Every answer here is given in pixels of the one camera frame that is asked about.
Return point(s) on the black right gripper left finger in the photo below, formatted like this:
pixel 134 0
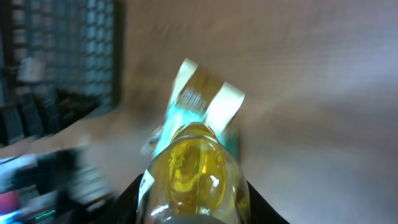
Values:
pixel 123 211

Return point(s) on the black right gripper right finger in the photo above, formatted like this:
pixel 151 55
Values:
pixel 261 211

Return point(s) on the yellow oil bottle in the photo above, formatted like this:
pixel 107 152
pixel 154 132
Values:
pixel 194 180

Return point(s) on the brown snack pouch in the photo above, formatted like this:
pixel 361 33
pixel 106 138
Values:
pixel 199 96

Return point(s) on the grey plastic mesh basket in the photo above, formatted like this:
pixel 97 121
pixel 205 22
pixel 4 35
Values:
pixel 60 63

